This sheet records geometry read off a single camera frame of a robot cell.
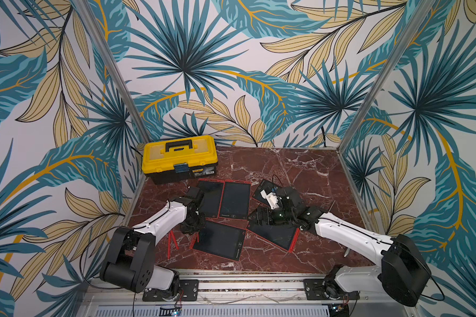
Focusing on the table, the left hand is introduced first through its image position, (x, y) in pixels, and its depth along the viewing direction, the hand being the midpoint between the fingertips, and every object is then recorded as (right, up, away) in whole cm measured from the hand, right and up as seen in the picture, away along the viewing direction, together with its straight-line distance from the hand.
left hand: (198, 231), depth 85 cm
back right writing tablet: (+31, +18, +20) cm, 41 cm away
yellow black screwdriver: (+63, +9, +12) cm, 65 cm away
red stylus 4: (-1, -3, 0) cm, 3 cm away
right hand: (+23, +7, -6) cm, 25 cm away
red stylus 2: (-12, -5, -2) cm, 13 cm away
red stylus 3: (-10, -4, 0) cm, 11 cm away
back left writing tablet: (+16, +11, +12) cm, 23 cm away
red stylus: (+42, -4, 0) cm, 42 cm away
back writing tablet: (+4, +16, +18) cm, 25 cm away
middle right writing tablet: (+37, -3, +2) cm, 37 cm away
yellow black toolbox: (-14, +30, +7) cm, 34 cm away
